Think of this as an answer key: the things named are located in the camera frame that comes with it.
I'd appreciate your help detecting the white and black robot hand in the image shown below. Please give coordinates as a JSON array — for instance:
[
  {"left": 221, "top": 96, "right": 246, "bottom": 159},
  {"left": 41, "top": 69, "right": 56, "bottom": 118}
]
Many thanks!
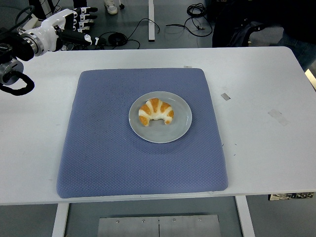
[{"left": 30, "top": 6, "right": 100, "bottom": 54}]

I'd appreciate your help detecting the golden croissant bread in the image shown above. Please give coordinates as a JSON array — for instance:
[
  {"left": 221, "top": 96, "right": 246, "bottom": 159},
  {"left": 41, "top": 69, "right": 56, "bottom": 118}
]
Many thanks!
[{"left": 138, "top": 97, "right": 175, "bottom": 127}]

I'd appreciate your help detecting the grey upholstered seat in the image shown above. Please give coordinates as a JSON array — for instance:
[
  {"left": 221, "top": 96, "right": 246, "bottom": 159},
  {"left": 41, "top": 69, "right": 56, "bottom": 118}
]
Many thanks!
[{"left": 0, "top": 4, "right": 19, "bottom": 32}]

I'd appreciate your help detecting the person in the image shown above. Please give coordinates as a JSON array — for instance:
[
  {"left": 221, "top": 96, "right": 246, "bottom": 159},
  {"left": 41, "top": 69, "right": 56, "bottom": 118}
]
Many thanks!
[
  {"left": 275, "top": 0, "right": 316, "bottom": 72},
  {"left": 73, "top": 0, "right": 119, "bottom": 15}
]

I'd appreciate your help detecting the blue quilted mat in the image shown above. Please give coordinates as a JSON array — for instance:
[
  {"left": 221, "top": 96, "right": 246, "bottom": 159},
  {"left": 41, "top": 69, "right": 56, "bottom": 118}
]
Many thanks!
[{"left": 56, "top": 68, "right": 229, "bottom": 199}]

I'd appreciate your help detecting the grey round plate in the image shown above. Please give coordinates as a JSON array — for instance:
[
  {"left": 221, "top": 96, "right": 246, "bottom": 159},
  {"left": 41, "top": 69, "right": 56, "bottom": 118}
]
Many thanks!
[{"left": 128, "top": 91, "right": 193, "bottom": 144}]

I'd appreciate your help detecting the dark jacket on chair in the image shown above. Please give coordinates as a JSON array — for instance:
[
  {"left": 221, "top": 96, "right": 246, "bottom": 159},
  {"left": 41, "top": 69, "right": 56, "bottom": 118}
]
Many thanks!
[{"left": 211, "top": 0, "right": 287, "bottom": 48}]

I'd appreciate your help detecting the white table leg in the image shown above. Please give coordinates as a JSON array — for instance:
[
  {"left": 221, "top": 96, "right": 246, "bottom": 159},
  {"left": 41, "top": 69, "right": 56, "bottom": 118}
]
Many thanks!
[
  {"left": 51, "top": 202, "right": 70, "bottom": 237},
  {"left": 234, "top": 195, "right": 256, "bottom": 237}
]

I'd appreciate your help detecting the light grey chair seat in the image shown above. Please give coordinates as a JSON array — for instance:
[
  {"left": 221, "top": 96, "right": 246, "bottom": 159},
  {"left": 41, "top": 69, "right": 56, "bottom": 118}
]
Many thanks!
[{"left": 248, "top": 25, "right": 284, "bottom": 47}]

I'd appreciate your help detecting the grey metal plate with screws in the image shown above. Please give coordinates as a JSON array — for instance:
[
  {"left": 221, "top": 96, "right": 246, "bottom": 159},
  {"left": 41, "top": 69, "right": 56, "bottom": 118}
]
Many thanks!
[{"left": 97, "top": 214, "right": 221, "bottom": 237}]

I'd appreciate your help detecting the large clear tape strip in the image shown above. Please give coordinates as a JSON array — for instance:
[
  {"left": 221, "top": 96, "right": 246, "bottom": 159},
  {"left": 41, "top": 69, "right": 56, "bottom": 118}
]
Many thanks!
[{"left": 267, "top": 109, "right": 289, "bottom": 126}]

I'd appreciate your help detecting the black and white patterned board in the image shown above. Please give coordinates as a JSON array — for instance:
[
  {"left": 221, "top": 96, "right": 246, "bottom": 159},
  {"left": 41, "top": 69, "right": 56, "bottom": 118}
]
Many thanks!
[{"left": 268, "top": 192, "right": 315, "bottom": 201}]

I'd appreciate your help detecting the white chair frame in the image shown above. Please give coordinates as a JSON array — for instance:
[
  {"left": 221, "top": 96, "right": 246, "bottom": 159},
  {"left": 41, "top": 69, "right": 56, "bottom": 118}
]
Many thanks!
[{"left": 23, "top": 17, "right": 40, "bottom": 30}]

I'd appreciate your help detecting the coiled black floor cable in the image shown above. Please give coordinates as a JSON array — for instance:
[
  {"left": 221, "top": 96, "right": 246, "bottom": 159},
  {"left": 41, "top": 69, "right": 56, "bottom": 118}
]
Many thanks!
[{"left": 97, "top": 17, "right": 161, "bottom": 50}]

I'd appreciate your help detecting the white upright post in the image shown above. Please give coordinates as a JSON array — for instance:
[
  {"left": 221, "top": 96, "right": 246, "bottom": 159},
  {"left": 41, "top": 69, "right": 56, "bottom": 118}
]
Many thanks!
[{"left": 147, "top": 0, "right": 156, "bottom": 42}]

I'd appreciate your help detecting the long black floor cable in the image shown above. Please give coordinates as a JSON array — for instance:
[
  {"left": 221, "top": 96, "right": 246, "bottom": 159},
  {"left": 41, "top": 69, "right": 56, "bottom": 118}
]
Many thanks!
[{"left": 165, "top": 2, "right": 213, "bottom": 37}]

